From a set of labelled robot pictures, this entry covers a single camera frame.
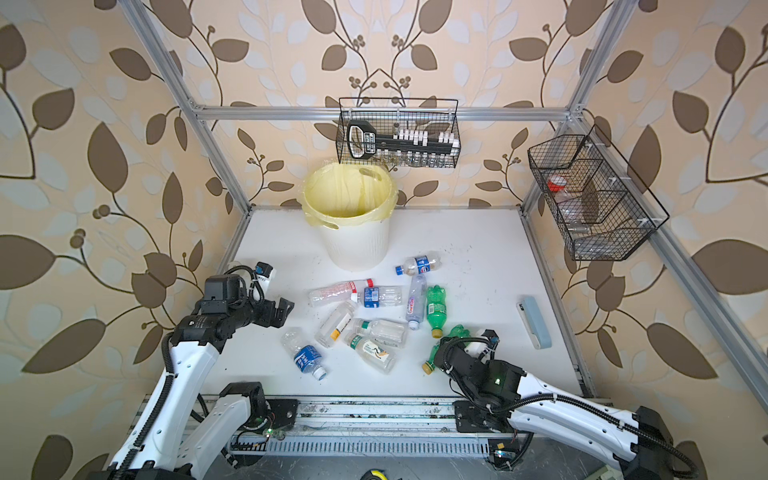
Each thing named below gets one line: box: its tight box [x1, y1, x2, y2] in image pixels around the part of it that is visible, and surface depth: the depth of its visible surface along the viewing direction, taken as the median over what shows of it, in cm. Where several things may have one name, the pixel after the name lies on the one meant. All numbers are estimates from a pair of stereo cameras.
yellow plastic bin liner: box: [302, 162, 399, 230], surface depth 98 cm
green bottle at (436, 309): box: [426, 285, 447, 338], surface depth 90 cm
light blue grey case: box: [516, 296, 552, 350], surface depth 88 cm
